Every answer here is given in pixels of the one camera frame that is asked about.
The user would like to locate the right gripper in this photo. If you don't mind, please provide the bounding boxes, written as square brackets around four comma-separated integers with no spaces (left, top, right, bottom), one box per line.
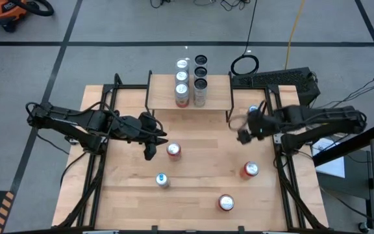
[236,109,281,146]

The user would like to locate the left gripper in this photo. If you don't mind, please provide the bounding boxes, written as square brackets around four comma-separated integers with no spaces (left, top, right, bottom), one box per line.
[117,112,169,162]

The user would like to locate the red-orange Fanta can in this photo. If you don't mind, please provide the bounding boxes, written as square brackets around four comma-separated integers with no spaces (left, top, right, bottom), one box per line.
[166,142,182,163]
[239,161,260,181]

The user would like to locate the blue silver Red Bull can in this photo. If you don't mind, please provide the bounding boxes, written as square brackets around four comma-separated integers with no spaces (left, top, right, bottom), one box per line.
[155,172,171,190]

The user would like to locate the tall silver can black lid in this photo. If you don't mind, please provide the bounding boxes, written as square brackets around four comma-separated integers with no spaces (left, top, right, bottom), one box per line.
[193,77,208,108]
[193,66,208,79]
[193,54,208,68]

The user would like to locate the wooden shelf black metal legs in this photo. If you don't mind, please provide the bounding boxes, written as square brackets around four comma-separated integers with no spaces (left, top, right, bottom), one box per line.
[144,70,235,124]

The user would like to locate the black perforated computer case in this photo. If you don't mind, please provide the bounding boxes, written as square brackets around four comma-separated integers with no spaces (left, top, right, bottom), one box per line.
[231,67,321,110]

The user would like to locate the white paper sheet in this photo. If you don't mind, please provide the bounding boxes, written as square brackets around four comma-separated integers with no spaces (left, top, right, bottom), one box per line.
[310,138,346,179]

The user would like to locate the black desk beam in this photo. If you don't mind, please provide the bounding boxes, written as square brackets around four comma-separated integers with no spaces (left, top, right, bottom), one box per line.
[312,123,374,168]

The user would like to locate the black aluminium table frame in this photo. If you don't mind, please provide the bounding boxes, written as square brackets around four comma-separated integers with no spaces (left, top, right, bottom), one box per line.
[53,73,329,234]

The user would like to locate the black cable with coil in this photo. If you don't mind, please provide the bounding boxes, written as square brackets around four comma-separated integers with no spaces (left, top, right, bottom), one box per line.
[230,0,260,77]

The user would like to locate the yellow cable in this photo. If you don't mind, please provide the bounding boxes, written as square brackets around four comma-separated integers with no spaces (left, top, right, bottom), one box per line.
[284,0,306,71]

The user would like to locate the black vacuum hose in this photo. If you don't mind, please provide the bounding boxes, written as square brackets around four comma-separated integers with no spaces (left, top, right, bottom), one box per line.
[10,0,55,18]

